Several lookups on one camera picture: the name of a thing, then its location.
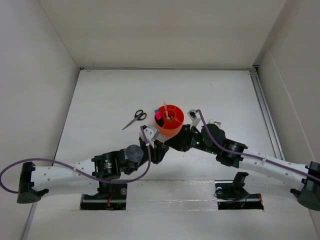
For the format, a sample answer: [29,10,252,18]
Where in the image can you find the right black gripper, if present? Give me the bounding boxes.
[164,124,218,155]

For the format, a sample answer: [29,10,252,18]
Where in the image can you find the pink translucent pen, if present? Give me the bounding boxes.
[163,101,169,119]

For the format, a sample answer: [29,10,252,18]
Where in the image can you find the pink capped black highlighter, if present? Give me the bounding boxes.
[155,111,163,126]

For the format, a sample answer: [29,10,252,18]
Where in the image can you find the black handled scissors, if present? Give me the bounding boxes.
[122,109,147,130]

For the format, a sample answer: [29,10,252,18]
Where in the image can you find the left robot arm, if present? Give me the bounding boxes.
[17,139,169,204]

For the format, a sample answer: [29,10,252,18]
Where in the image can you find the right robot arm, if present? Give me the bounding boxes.
[165,123,320,211]

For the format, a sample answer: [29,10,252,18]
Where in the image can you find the orange round compartment organizer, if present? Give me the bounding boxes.
[154,104,185,137]

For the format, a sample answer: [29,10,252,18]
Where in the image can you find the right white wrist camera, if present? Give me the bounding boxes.
[187,109,201,129]

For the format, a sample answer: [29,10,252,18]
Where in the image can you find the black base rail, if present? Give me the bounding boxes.
[80,180,264,212]

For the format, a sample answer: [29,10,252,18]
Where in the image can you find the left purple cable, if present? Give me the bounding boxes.
[0,126,152,195]

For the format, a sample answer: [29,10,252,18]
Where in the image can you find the aluminium side rail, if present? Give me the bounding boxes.
[249,65,285,160]

